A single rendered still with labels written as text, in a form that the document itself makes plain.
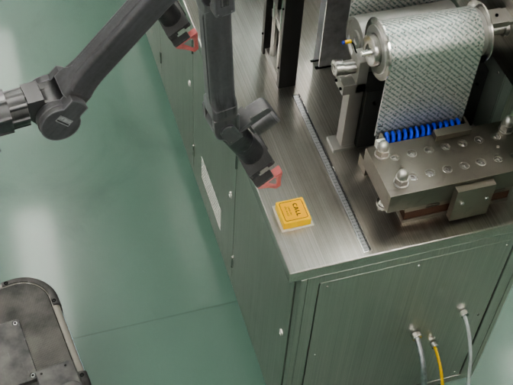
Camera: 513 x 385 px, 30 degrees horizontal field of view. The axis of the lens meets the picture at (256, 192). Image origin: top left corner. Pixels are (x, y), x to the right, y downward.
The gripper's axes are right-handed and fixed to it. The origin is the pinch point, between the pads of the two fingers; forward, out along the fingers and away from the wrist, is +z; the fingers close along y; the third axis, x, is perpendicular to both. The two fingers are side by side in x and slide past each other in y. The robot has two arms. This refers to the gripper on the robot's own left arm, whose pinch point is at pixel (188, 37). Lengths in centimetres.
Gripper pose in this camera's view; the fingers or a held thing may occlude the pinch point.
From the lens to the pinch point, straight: 254.4
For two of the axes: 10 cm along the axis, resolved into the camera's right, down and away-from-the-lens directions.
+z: 4.1, 4.1, 8.1
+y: -4.1, -7.1, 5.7
